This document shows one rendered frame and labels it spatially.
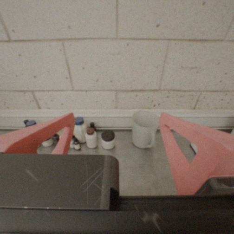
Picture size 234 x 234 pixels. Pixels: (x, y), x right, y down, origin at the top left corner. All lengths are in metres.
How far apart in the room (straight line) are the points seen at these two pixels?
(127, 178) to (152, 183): 0.10
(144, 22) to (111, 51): 0.17
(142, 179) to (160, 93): 0.42
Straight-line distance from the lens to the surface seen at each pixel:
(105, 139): 0.56
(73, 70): 0.63
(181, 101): 0.75
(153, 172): 0.57
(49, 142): 0.69
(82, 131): 0.61
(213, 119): 0.87
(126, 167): 0.56
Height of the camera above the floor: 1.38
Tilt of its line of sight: 36 degrees down
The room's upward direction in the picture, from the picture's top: straight up
